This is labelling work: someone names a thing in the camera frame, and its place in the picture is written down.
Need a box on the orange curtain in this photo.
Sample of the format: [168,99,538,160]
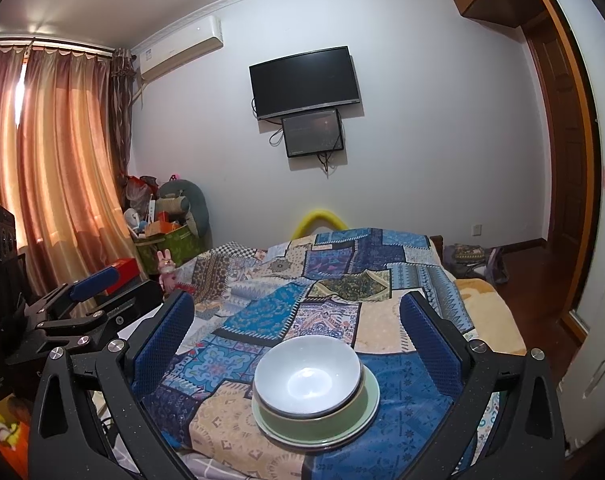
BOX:
[0,42,136,307]

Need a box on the light green plate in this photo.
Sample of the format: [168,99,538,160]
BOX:
[251,367,382,455]

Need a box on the black wall television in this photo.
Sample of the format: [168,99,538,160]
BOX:
[249,46,361,121]

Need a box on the yellow foam hoop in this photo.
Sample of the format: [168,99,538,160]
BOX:
[292,210,349,241]

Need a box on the white bowl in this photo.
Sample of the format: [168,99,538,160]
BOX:
[255,336,362,417]

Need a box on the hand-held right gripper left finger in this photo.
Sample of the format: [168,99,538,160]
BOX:
[28,290,199,480]

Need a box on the patchwork printed blanket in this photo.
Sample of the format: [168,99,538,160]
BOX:
[97,227,529,480]

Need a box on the small black wall monitor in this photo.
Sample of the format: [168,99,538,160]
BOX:
[281,108,345,159]

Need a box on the red plastic bag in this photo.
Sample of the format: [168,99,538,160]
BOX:
[125,175,159,212]

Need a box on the patterned bag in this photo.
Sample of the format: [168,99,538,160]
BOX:
[443,243,509,284]

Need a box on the brown wooden door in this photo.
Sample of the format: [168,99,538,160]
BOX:
[524,10,592,322]

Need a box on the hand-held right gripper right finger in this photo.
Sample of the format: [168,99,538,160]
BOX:
[399,290,566,480]

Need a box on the light green bowl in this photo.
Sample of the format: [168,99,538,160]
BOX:
[252,365,371,436]

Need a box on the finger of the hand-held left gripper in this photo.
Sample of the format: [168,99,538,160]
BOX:
[35,281,164,349]
[25,266,120,320]

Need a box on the beige and green fleece blanket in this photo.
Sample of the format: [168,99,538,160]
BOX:
[453,277,529,357]

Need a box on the white air conditioner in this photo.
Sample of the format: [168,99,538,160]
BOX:
[138,14,224,81]

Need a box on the red box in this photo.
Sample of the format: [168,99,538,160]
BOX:
[105,258,144,297]

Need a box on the green storage box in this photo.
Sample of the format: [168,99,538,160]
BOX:
[134,224,204,277]

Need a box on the pink rabbit toy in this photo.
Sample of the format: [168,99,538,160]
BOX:
[155,249,178,294]

